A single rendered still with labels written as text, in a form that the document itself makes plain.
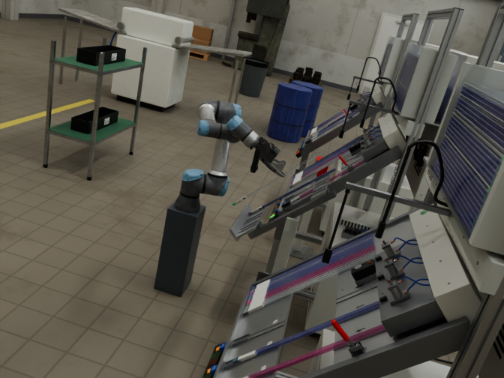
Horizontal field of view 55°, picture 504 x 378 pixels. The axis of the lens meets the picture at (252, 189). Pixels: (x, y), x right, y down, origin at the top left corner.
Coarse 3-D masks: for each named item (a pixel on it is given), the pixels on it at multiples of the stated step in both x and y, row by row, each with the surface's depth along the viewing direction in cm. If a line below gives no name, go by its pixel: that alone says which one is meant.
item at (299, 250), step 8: (312, 208) 367; (304, 216) 370; (304, 224) 372; (304, 232) 374; (296, 240) 378; (296, 248) 380; (304, 248) 388; (312, 248) 391; (296, 256) 372; (304, 256) 375
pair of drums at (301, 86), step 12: (288, 84) 686; (300, 84) 713; (312, 84) 741; (276, 96) 679; (288, 96) 662; (300, 96) 660; (312, 96) 710; (276, 108) 677; (288, 108) 666; (300, 108) 668; (312, 108) 719; (276, 120) 679; (288, 120) 672; (300, 120) 678; (312, 120) 730; (276, 132) 682; (288, 132) 678; (300, 132) 690
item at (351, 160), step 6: (348, 156) 284; (354, 156) 276; (360, 156) 268; (342, 162) 280; (348, 162) 272; (354, 162) 264; (366, 162) 250; (342, 168) 268; (354, 168) 253; (342, 174) 256
